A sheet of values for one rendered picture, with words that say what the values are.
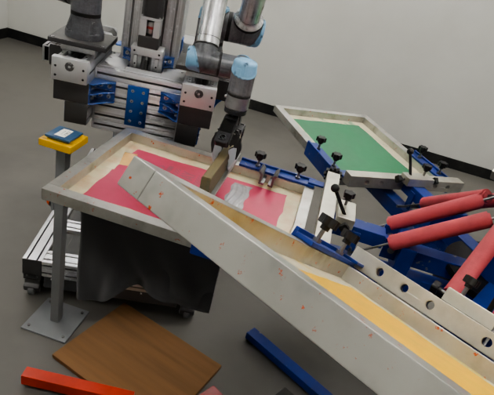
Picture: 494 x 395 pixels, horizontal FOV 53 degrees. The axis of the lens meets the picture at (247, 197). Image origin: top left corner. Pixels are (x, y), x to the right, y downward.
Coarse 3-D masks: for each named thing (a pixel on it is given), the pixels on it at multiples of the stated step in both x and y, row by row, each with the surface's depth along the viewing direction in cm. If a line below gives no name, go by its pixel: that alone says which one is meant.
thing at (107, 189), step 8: (104, 176) 167; (112, 176) 168; (120, 176) 169; (96, 184) 162; (104, 184) 163; (112, 184) 164; (88, 192) 157; (96, 192) 158; (104, 192) 159; (112, 192) 160; (120, 192) 161; (104, 200) 155; (112, 200) 156; (120, 200) 157; (128, 200) 158; (136, 208) 155; (144, 208) 156; (152, 216) 153; (256, 216) 167; (272, 224) 165
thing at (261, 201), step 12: (144, 156) 186; (156, 156) 189; (120, 168) 175; (180, 168) 185; (192, 168) 187; (228, 180) 185; (228, 192) 177; (252, 192) 181; (264, 192) 183; (252, 204) 173; (264, 204) 175; (276, 204) 177; (264, 216) 168; (276, 216) 170
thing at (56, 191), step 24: (120, 144) 186; (144, 144) 195; (168, 144) 192; (72, 168) 160; (240, 168) 190; (48, 192) 147; (72, 192) 148; (312, 192) 184; (96, 216) 147; (120, 216) 145; (144, 216) 146; (168, 240) 144
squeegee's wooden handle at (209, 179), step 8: (240, 136) 175; (224, 152) 160; (216, 160) 154; (224, 160) 156; (216, 168) 149; (224, 168) 160; (208, 176) 143; (216, 176) 150; (200, 184) 144; (208, 184) 144
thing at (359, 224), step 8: (360, 224) 160; (368, 224) 161; (336, 232) 160; (360, 232) 158; (368, 232) 158; (376, 232) 158; (384, 232) 159; (360, 240) 160; (368, 240) 159; (376, 240) 158
